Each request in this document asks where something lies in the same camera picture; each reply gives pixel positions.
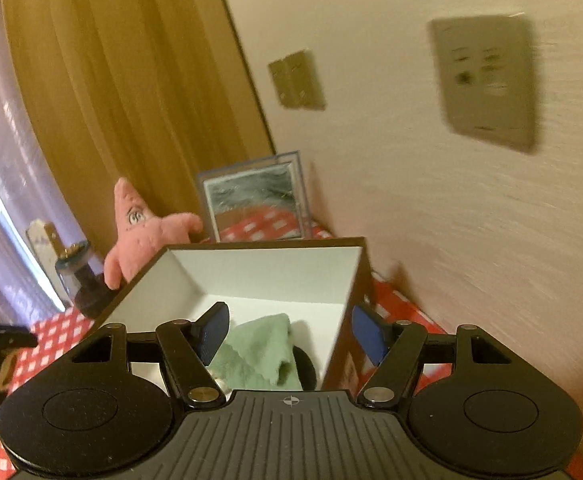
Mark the green microfiber cloth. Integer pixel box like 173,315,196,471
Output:
207,313,302,391

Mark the black round soft pad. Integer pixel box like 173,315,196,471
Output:
293,346,317,391

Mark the red white checkered tablecloth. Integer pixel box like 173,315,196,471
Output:
0,206,583,480

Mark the brown open storage box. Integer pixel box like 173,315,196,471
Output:
94,237,375,392

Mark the white wooden chair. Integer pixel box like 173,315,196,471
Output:
26,219,69,304

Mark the black glass jar grinder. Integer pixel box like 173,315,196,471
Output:
55,240,116,320

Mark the pink starfish plush toy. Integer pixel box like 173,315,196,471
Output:
104,177,204,290

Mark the orange brown curtain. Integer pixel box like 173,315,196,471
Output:
2,0,273,252

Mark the framed picture against wall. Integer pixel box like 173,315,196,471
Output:
196,151,312,242

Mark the double wall power socket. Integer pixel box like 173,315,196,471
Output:
268,49,326,110

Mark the single wall outlet plate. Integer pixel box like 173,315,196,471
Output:
429,12,537,153

